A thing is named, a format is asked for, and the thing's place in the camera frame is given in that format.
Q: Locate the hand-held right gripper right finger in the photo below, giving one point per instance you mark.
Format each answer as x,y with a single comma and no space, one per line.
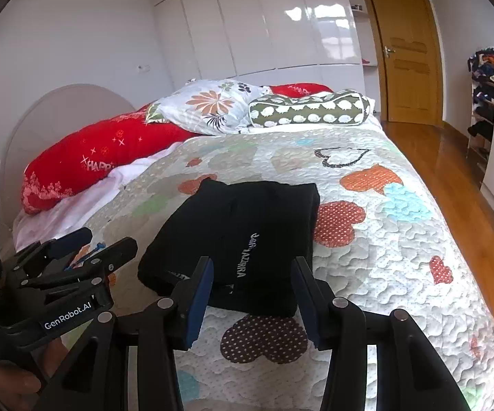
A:
309,312

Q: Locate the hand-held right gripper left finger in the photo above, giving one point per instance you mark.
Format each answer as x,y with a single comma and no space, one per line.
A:
195,308

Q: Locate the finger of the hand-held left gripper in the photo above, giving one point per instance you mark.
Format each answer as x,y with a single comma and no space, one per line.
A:
114,254
73,239

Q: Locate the black pants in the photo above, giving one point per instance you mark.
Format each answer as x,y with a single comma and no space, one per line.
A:
238,222

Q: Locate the person's left hand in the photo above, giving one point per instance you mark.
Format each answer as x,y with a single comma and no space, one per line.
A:
13,387

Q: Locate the small blue object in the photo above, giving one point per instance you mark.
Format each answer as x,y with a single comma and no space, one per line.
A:
95,247

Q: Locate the large red pillow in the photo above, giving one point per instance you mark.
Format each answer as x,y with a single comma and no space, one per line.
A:
101,150

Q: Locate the heart-printed quilt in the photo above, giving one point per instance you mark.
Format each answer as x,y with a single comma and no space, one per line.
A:
401,265

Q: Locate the white rounded headboard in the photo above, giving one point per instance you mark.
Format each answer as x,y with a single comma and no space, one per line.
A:
50,120

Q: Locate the floral white pillow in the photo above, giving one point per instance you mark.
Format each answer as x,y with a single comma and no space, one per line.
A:
204,107

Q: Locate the green patterned bolster pillow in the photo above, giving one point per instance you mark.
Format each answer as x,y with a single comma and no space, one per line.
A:
311,109

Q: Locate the small red pillow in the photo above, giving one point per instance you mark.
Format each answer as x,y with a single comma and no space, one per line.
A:
298,90

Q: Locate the wooden door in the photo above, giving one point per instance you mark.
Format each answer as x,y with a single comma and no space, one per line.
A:
409,51

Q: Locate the glossy white wardrobe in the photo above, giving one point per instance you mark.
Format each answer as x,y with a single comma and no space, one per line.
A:
264,17

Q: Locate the pile of clothes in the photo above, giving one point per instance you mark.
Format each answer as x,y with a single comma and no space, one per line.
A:
490,68

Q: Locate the wall socket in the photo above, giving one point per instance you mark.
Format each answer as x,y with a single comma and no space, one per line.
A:
143,67

